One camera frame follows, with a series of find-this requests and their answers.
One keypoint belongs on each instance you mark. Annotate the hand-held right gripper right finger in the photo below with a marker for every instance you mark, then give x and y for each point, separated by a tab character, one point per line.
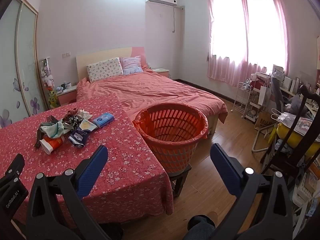
225	170

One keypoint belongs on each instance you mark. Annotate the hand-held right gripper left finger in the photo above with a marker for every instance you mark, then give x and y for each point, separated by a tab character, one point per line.
92	172

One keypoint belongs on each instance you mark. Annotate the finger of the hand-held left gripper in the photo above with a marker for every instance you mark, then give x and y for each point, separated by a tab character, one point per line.
15	163

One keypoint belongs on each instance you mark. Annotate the grey cloth strip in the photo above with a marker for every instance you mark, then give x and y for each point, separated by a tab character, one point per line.
38	136

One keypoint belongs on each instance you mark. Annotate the dark blue packet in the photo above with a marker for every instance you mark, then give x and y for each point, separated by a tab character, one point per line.
78	136

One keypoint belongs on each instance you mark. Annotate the orange white tube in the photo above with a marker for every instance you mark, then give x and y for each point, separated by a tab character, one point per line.
52	143

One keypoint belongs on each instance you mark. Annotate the yellow white wrapper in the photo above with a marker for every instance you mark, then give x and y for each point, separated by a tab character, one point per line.
87	125

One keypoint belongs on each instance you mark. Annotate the white green sock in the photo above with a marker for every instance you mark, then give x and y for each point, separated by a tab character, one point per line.
52	130

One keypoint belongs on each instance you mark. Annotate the blue tissue packet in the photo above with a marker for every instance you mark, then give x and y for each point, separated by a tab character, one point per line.
103	119

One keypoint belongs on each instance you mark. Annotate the dark floral cloth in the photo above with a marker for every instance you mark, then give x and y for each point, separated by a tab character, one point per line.
73	121

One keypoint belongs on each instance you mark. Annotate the orange plastic basket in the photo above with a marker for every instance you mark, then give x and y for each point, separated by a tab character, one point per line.
172	152

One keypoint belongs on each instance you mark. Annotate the black mesh pouch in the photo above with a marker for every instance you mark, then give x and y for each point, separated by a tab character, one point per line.
51	118

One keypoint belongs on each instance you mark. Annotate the white tissue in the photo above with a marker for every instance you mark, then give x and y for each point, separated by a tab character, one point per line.
85	114

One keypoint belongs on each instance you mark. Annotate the red patterned cloth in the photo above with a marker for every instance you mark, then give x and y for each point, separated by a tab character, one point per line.
70	112

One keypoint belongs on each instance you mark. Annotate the red floral tablecloth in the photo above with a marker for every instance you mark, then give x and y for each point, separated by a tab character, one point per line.
112	155

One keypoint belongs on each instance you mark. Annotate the dark wooden stool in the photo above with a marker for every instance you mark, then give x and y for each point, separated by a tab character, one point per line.
180	180

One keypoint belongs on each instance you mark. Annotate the brown cardboard box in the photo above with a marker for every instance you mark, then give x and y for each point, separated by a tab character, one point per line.
263	122

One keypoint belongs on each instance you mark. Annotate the person's jeans leg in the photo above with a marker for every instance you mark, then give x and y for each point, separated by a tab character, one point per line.
200	228

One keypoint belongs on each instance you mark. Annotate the white shelf cart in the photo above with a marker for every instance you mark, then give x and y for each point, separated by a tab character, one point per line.
255	105

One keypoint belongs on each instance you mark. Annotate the yellow green plush toy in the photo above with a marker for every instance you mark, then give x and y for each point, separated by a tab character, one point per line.
53	99

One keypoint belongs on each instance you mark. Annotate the yellow plastic basin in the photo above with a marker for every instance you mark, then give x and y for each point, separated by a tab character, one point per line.
295	136

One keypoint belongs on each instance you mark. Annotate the pink white nightstand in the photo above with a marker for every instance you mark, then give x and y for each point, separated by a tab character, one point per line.
67	96
161	72

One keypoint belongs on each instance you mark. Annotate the white plastic crate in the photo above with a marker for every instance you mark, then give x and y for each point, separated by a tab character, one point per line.
303	187

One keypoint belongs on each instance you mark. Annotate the white paper bag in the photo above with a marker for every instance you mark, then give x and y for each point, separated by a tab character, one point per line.
263	95

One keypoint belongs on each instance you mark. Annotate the grey office chair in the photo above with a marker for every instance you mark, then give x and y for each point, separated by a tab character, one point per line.
277	92

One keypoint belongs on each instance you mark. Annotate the hanging plush toy rack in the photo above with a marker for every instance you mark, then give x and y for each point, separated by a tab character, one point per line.
47	75

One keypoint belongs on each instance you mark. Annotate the wardrobe with flower doors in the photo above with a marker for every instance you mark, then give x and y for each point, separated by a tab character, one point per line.
25	67

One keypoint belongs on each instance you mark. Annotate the bed with salmon cover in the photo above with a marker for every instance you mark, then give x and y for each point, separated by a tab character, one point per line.
162	90

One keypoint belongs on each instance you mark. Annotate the cluttered white desk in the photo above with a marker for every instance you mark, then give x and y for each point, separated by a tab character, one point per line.
290	91

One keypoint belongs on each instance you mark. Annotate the dark wooden chair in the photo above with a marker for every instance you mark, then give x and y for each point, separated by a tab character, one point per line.
303	105

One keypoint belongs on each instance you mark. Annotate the pink curtain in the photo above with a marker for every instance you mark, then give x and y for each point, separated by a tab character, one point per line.
270	30
225	67

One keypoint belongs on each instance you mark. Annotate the white floral pillow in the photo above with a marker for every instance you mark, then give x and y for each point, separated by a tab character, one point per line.
105	68

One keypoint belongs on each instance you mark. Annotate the pink striped pillow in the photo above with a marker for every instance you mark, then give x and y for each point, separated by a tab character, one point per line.
131	65

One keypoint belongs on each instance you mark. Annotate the white air conditioner pipe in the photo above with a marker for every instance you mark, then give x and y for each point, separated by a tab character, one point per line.
174	20

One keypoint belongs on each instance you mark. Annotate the white tube frame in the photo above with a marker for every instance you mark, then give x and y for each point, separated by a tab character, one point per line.
255	142

